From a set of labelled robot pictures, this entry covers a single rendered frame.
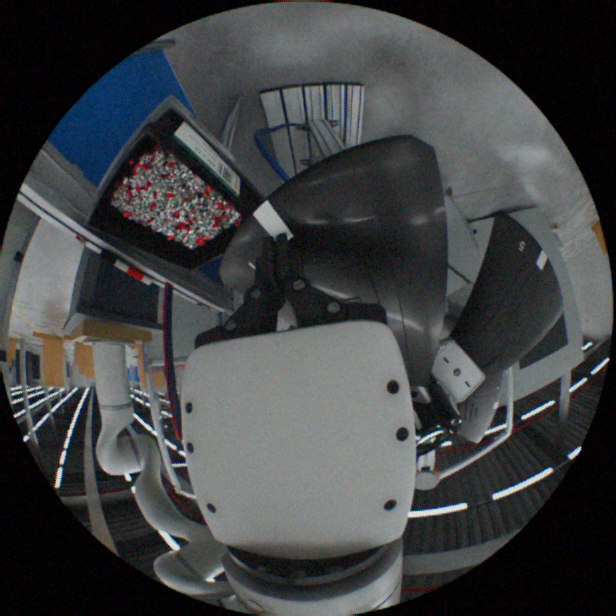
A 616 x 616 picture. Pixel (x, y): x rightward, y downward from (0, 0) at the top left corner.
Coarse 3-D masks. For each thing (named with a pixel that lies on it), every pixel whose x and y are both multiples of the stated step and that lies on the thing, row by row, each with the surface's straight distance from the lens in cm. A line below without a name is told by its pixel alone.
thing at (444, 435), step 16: (432, 384) 33; (432, 400) 31; (448, 400) 33; (432, 416) 29; (448, 416) 30; (416, 432) 29; (432, 432) 31; (448, 432) 37; (416, 448) 35; (432, 448) 39
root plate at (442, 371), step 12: (444, 348) 34; (456, 348) 34; (444, 360) 34; (456, 360) 34; (468, 360) 34; (432, 372) 34; (444, 372) 34; (468, 372) 35; (480, 372) 35; (444, 384) 35; (456, 384) 35; (456, 396) 35
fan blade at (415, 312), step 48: (384, 144) 12; (288, 192) 13; (336, 192) 12; (384, 192) 12; (432, 192) 12; (240, 240) 17; (288, 240) 15; (336, 240) 13; (384, 240) 12; (432, 240) 13; (240, 288) 23; (336, 288) 15; (384, 288) 14; (432, 288) 14; (432, 336) 17
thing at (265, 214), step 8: (264, 208) 15; (272, 208) 14; (256, 216) 15; (264, 216) 15; (272, 216) 14; (264, 224) 15; (272, 224) 15; (280, 224) 14; (272, 232) 15; (280, 232) 15; (288, 232) 14
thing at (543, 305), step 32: (512, 224) 38; (512, 256) 36; (480, 288) 34; (512, 288) 35; (544, 288) 40; (480, 320) 33; (512, 320) 35; (544, 320) 41; (480, 352) 34; (512, 352) 36
